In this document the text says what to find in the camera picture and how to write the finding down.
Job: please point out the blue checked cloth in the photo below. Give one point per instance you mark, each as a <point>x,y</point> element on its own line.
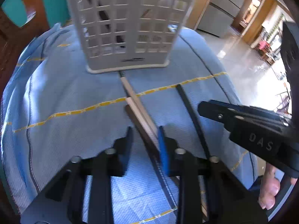
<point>53,109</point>

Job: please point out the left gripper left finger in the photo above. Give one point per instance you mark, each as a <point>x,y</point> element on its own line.
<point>62,199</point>

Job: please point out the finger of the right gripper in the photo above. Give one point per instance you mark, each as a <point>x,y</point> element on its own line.
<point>225,113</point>

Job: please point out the carved wooden chair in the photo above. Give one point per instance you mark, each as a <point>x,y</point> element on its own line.
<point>13,40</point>

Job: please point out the beige wooden chopstick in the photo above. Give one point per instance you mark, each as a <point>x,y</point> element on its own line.
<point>139,110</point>

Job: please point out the grey refrigerator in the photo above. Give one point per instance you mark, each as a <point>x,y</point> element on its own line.
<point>219,15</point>

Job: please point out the white plastic utensil basket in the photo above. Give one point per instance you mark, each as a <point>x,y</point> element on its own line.
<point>118,35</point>

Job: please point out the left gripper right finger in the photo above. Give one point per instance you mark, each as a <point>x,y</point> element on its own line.
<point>227,200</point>

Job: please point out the teal lower cabinets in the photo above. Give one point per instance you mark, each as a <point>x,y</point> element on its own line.
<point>48,12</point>

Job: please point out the person right hand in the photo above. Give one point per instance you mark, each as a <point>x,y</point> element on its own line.
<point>270,187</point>

